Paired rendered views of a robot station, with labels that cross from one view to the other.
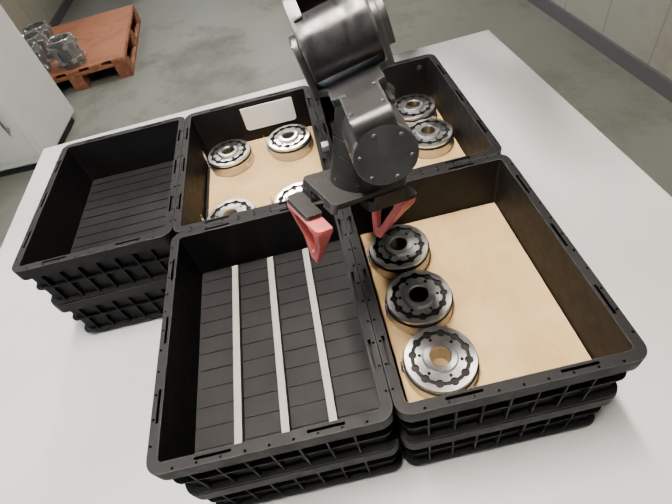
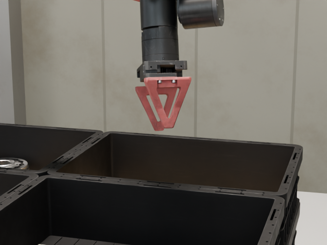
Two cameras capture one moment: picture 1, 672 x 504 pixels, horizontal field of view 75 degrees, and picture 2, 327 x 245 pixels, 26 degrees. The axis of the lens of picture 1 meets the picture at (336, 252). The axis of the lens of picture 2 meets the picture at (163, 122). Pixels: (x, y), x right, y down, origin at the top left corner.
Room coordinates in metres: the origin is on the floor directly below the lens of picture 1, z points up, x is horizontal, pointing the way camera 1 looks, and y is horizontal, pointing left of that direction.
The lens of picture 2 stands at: (0.11, 1.01, 1.29)
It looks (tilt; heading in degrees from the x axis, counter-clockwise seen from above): 14 degrees down; 284
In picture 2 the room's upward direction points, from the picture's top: straight up
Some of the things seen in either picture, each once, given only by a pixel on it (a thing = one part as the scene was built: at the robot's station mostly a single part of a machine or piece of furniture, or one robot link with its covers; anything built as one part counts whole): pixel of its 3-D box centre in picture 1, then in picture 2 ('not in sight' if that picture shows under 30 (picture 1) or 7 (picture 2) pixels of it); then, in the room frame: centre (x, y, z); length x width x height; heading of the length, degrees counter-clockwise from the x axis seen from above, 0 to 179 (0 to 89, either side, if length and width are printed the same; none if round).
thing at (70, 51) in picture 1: (80, 37); not in sight; (4.21, 1.64, 0.18); 1.25 x 0.89 x 0.35; 0
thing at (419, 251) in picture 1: (398, 246); not in sight; (0.48, -0.11, 0.86); 0.10 x 0.10 x 0.01
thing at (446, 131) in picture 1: (428, 132); (3, 166); (0.77, -0.26, 0.86); 0.10 x 0.10 x 0.01
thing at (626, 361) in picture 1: (462, 262); (182, 164); (0.37, -0.17, 0.92); 0.40 x 0.30 x 0.02; 178
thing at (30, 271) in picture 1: (112, 187); not in sight; (0.79, 0.42, 0.92); 0.40 x 0.30 x 0.02; 178
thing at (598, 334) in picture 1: (460, 283); (182, 191); (0.37, -0.17, 0.87); 0.40 x 0.30 x 0.11; 178
